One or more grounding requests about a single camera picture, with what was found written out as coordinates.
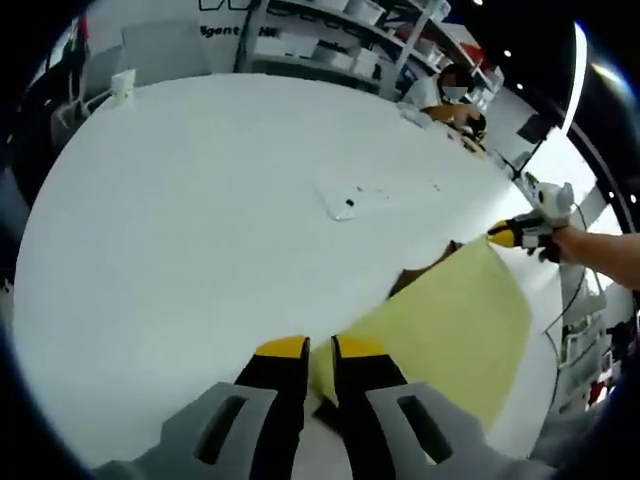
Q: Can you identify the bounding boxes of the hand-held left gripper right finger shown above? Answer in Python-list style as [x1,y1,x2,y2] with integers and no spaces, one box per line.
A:
[329,334,506,480]

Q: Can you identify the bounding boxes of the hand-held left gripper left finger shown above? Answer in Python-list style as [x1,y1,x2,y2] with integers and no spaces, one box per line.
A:
[93,335,312,480]

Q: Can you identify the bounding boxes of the yellow grey blue garment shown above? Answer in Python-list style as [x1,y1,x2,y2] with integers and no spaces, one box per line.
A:
[309,234,534,437]

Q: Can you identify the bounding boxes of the person's right hand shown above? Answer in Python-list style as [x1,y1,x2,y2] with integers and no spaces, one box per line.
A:
[537,224,576,265]

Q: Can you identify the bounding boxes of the ceiling spot lights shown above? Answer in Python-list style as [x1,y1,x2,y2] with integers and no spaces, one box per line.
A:
[474,0,526,91]

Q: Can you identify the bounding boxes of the grey metal shelf unit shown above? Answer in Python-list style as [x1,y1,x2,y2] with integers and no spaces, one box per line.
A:
[234,0,506,106]

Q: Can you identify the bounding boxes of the row of white storage boxes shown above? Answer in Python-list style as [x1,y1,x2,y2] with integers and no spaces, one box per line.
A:
[252,0,451,76]

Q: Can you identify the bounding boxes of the white paper cup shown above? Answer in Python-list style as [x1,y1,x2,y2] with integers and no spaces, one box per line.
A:
[110,69,137,107]

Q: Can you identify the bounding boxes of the coat rack with bags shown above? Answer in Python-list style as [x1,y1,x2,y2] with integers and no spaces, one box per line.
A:
[47,14,94,126]

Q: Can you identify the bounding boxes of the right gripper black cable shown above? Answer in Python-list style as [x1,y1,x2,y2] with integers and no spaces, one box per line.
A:
[543,199,604,371]

